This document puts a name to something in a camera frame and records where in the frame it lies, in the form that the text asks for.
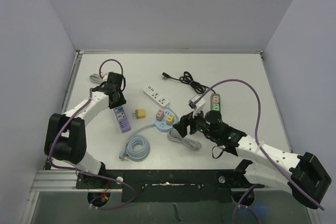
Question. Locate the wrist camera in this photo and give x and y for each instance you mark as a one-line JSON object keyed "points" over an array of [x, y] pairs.
{"points": [[197, 104], [103, 77]]}

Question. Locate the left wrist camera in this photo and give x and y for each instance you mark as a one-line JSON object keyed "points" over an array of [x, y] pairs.
{"points": [[103, 77]]}

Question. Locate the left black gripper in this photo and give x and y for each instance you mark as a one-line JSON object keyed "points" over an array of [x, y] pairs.
{"points": [[121, 102]]}

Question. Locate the round blue power strip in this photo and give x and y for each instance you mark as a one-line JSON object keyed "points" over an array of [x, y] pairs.
{"points": [[162, 125]]}

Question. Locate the yellow charger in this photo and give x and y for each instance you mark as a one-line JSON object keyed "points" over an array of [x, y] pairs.
{"points": [[139, 113], [170, 119]]}

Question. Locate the pink charger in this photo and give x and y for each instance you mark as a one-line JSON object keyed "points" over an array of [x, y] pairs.
{"points": [[159, 115], [215, 99]]}

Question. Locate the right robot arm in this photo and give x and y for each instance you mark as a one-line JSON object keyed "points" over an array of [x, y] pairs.
{"points": [[301, 175]]}

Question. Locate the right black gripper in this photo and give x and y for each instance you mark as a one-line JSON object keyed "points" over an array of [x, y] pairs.
{"points": [[188, 124]]}

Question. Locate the green charger bottom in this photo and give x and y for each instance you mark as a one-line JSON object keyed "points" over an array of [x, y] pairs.
{"points": [[216, 107]]}

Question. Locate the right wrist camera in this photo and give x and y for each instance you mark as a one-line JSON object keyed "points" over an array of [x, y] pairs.
{"points": [[197, 104]]}

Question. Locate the white power strip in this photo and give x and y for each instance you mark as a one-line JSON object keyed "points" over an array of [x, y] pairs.
{"points": [[156, 97]]}

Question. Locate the green power strip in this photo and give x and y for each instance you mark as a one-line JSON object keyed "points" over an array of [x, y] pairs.
{"points": [[211, 99]]}

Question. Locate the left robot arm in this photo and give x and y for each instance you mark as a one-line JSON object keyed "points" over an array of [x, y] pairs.
{"points": [[66, 142]]}

